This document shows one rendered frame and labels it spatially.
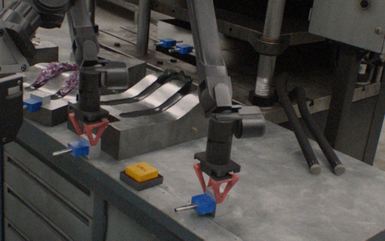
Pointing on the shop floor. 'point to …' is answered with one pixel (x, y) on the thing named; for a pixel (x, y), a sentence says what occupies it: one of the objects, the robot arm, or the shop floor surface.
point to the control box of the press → (354, 47)
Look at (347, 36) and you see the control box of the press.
